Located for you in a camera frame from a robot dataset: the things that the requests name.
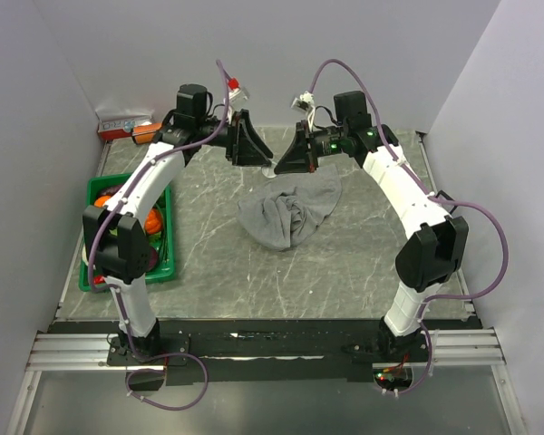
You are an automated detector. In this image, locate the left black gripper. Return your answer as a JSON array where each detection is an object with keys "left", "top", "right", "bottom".
[{"left": 198, "top": 110, "right": 273, "bottom": 169}]

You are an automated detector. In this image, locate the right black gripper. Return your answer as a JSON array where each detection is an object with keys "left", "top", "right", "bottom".
[{"left": 274, "top": 121, "right": 348, "bottom": 174}]

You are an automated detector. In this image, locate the white round garment tag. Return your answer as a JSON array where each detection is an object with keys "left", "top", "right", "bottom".
[{"left": 261, "top": 166, "right": 277, "bottom": 179}]

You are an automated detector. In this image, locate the grey garment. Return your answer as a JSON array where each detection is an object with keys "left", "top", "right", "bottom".
[{"left": 237, "top": 165, "right": 342, "bottom": 251}]

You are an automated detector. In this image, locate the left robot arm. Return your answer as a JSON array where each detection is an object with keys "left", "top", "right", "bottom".
[{"left": 83, "top": 78, "right": 273, "bottom": 364}]

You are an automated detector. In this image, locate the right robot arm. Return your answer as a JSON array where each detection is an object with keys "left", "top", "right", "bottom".
[{"left": 275, "top": 91, "right": 469, "bottom": 362}]

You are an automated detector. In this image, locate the orange cylinder tool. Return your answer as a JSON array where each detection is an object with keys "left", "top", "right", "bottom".
[{"left": 131, "top": 124, "right": 160, "bottom": 145}]

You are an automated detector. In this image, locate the small orange pumpkin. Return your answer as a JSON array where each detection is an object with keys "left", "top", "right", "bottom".
[{"left": 144, "top": 208, "right": 163, "bottom": 235}]

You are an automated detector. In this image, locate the red white box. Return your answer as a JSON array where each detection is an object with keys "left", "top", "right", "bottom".
[{"left": 97, "top": 115, "right": 153, "bottom": 142}]

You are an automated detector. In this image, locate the purple eggplant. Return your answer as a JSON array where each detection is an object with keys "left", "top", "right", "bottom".
[{"left": 99, "top": 185, "right": 122, "bottom": 196}]

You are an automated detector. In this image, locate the purple cabbage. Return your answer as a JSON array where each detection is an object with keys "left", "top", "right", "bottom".
[{"left": 147, "top": 246, "right": 159, "bottom": 272}]

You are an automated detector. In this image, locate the orange fruit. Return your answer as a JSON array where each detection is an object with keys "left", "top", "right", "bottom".
[{"left": 93, "top": 195, "right": 112, "bottom": 208}]

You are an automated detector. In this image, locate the green lettuce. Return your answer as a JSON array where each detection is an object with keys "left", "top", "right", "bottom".
[{"left": 81, "top": 244, "right": 89, "bottom": 266}]

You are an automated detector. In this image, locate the red chili pepper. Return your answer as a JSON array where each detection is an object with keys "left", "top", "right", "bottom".
[{"left": 93, "top": 275, "right": 105, "bottom": 285}]

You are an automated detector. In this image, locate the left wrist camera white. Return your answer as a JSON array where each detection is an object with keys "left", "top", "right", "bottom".
[{"left": 228, "top": 77, "right": 250, "bottom": 105}]

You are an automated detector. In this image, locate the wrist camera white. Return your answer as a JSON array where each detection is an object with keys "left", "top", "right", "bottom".
[
  {"left": 228, "top": 77, "right": 250, "bottom": 105},
  {"left": 291, "top": 91, "right": 316, "bottom": 131}
]

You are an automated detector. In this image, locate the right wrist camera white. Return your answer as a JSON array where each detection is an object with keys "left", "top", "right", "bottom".
[{"left": 291, "top": 91, "right": 316, "bottom": 131}]

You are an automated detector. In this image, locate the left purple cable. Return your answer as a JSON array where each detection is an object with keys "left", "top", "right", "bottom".
[{"left": 88, "top": 58, "right": 232, "bottom": 411}]

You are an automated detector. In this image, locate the purple cable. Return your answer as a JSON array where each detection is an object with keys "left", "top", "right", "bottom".
[
  {"left": 88, "top": 58, "right": 232, "bottom": 411},
  {"left": 307, "top": 58, "right": 510, "bottom": 400}
]

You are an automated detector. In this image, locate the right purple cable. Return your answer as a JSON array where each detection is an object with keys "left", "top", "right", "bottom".
[{"left": 307, "top": 58, "right": 510, "bottom": 400}]

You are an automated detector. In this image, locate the black square frame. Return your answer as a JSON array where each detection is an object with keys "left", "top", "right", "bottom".
[{"left": 434, "top": 190, "right": 458, "bottom": 214}]

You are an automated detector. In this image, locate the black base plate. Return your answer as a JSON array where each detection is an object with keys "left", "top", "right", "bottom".
[{"left": 107, "top": 317, "right": 496, "bottom": 386}]

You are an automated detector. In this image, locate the aluminium rail frame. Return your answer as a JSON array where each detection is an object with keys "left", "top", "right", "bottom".
[{"left": 7, "top": 319, "right": 528, "bottom": 434}]

